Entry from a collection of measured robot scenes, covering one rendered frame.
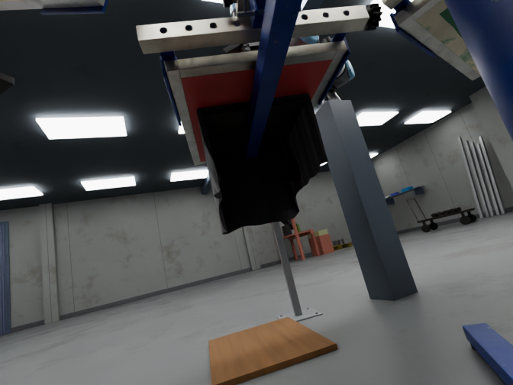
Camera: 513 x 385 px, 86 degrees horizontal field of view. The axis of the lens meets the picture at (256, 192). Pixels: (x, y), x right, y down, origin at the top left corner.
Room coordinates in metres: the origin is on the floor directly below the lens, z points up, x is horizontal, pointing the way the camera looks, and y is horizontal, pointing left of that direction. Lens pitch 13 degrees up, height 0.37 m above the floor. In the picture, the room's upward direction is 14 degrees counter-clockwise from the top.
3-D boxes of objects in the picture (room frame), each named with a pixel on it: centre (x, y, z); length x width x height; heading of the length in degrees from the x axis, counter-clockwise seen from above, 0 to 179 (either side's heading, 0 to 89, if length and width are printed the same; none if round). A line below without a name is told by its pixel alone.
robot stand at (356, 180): (1.66, -0.61, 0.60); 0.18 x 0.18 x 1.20; 23
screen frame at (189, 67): (1.13, -0.05, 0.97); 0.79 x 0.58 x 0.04; 10
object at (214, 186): (1.15, 0.17, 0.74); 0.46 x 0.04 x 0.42; 10
